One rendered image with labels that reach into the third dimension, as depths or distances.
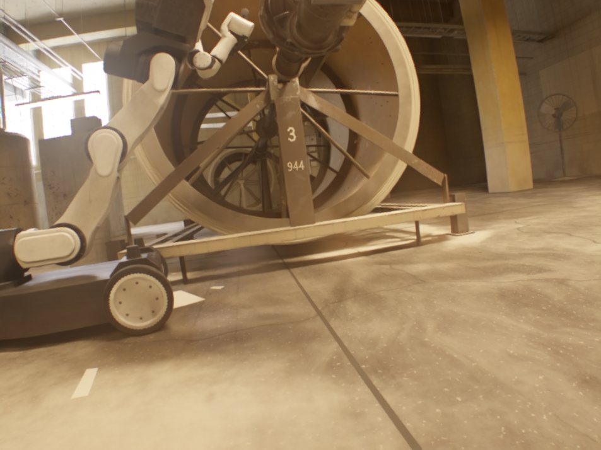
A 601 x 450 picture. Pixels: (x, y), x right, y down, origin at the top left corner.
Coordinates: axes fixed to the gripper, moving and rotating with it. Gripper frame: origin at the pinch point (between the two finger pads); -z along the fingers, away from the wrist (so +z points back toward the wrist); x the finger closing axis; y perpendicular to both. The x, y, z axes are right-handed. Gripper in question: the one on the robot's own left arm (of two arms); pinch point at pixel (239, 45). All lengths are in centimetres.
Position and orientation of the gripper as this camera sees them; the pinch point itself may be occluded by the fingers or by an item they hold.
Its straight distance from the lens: 191.5
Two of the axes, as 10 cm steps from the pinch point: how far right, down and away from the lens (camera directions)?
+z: 1.8, 0.4, -9.8
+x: 6.7, -7.4, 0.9
